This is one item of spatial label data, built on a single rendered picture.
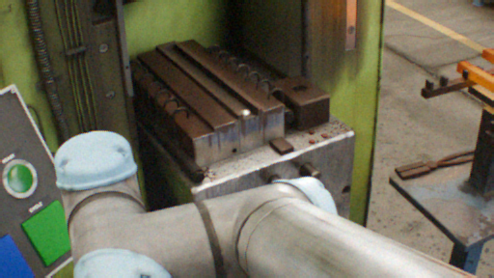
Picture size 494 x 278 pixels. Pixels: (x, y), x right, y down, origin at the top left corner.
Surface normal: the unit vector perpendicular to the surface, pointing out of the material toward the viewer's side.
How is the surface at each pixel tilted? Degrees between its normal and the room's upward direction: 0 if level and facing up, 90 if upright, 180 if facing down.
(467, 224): 0
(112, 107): 90
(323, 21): 90
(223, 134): 90
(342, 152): 90
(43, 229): 60
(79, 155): 0
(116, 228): 0
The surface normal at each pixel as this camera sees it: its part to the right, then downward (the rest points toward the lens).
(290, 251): -0.80, -0.54
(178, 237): 0.13, -0.48
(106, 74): 0.50, 0.46
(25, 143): 0.69, -0.17
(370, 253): -0.29, -0.94
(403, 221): -0.04, -0.84
